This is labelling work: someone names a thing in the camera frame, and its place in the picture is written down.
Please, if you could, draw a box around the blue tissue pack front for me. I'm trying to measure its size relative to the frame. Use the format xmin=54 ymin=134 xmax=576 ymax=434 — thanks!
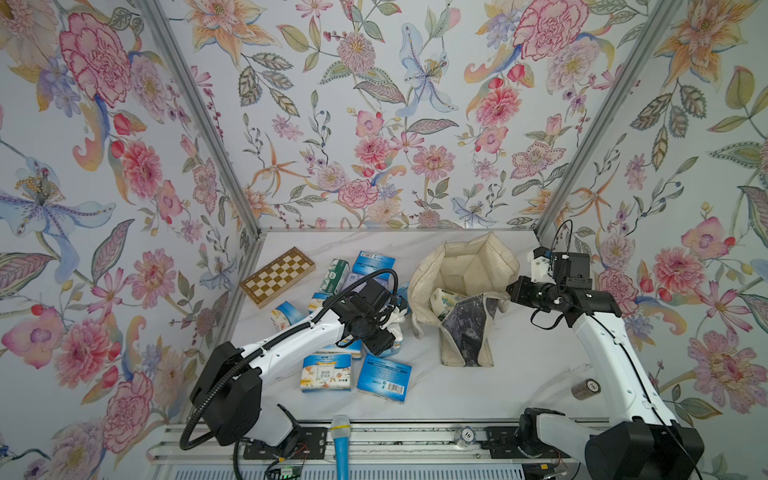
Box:
xmin=357 ymin=355 xmax=412 ymax=403

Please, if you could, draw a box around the cartoon print tissue pack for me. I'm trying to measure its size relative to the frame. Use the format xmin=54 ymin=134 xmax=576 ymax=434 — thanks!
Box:
xmin=429 ymin=288 xmax=467 ymax=322

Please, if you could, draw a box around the beige canvas tote bag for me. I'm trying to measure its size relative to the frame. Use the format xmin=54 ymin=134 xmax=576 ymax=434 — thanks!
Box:
xmin=407 ymin=233 xmax=520 ymax=368

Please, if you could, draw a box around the white blue tissue cube pack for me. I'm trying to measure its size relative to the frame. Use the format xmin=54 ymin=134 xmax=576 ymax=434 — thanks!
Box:
xmin=381 ymin=307 xmax=407 ymax=358

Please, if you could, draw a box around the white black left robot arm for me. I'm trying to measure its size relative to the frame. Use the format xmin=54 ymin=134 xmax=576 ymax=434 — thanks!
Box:
xmin=179 ymin=269 xmax=400 ymax=451

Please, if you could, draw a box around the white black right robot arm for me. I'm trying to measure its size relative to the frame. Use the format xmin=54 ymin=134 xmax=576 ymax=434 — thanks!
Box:
xmin=506 ymin=247 xmax=705 ymax=479

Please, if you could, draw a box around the purple tissue pack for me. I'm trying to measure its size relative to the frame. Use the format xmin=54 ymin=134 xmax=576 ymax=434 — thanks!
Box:
xmin=342 ymin=272 xmax=366 ymax=292

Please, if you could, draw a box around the orange white tissue pack middle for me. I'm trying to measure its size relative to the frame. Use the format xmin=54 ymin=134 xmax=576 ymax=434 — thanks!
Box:
xmin=321 ymin=340 xmax=363 ymax=360

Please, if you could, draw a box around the green tissue pack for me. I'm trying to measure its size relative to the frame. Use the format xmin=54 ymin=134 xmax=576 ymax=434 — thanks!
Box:
xmin=319 ymin=258 xmax=350 ymax=295

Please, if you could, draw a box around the blue tissue pack rear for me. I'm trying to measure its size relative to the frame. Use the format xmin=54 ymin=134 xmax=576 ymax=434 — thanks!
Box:
xmin=352 ymin=251 xmax=396 ymax=279

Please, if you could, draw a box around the blue white tissue pack left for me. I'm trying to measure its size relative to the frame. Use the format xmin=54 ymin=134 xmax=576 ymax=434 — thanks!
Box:
xmin=270 ymin=302 xmax=306 ymax=331

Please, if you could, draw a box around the wooden chessboard box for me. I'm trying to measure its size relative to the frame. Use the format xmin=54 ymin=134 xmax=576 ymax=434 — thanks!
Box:
xmin=239 ymin=248 xmax=316 ymax=308

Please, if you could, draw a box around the brown cylinder roll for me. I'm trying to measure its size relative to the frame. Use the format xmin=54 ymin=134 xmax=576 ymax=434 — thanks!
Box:
xmin=571 ymin=378 xmax=601 ymax=401

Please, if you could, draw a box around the blue microphone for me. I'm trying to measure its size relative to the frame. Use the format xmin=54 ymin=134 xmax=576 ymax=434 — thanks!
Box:
xmin=329 ymin=415 xmax=351 ymax=480

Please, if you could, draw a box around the silver round knob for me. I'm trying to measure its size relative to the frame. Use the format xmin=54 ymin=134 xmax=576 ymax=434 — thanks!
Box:
xmin=454 ymin=426 xmax=476 ymax=449

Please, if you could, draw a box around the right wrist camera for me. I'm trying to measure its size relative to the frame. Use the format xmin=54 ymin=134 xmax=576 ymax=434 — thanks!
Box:
xmin=527 ymin=246 xmax=554 ymax=283

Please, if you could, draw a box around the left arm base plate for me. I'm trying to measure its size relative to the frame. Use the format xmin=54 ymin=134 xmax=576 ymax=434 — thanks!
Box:
xmin=242 ymin=426 xmax=329 ymax=461

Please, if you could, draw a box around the aluminium front rail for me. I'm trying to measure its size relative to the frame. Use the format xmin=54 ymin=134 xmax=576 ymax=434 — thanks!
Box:
xmin=146 ymin=419 xmax=661 ymax=467

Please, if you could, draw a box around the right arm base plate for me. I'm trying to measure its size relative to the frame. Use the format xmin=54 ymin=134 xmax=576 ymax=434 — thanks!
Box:
xmin=480 ymin=425 xmax=526 ymax=459

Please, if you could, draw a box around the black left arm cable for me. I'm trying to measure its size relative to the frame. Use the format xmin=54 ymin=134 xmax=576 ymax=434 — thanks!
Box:
xmin=178 ymin=267 xmax=401 ymax=451

